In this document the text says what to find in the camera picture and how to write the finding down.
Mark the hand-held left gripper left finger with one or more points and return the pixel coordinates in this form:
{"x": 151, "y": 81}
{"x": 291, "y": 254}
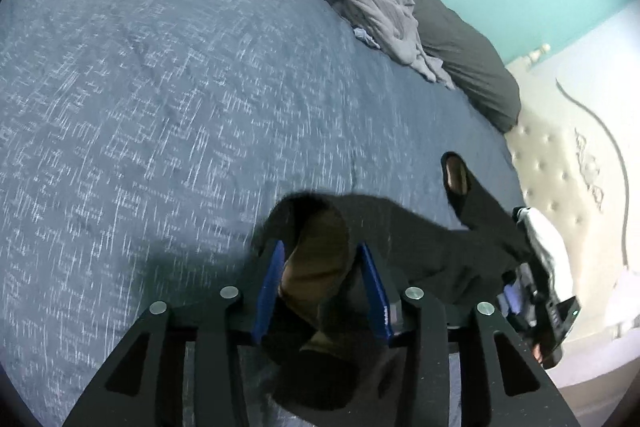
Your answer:
{"x": 267, "y": 292}

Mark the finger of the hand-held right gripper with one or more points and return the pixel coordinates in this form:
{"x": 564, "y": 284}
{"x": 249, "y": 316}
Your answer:
{"x": 520, "y": 299}

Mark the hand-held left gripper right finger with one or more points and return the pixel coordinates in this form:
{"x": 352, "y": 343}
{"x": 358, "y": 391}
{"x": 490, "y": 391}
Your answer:
{"x": 377, "y": 292}

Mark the black sweatshirt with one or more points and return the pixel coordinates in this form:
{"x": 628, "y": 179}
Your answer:
{"x": 425, "y": 237}

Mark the folded white garment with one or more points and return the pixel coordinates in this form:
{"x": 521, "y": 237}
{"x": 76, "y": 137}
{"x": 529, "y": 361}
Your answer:
{"x": 552, "y": 247}

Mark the cream tufted headboard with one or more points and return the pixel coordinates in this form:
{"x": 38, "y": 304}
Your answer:
{"x": 565, "y": 167}

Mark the dark grey rolled duvet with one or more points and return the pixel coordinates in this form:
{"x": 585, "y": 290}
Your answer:
{"x": 450, "y": 32}

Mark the crumpled light grey garment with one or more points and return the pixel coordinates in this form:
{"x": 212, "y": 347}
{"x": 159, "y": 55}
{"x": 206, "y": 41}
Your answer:
{"x": 380, "y": 12}

